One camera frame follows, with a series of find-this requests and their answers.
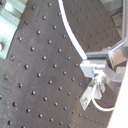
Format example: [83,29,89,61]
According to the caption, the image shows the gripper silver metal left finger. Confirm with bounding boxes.
[79,80,105,109]

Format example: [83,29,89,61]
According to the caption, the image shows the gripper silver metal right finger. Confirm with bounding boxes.
[79,47,128,85]

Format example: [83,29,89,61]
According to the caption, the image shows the aluminium bracket fixture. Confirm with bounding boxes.
[0,0,28,59]

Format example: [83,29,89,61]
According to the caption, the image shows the white cable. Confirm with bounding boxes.
[57,0,115,112]

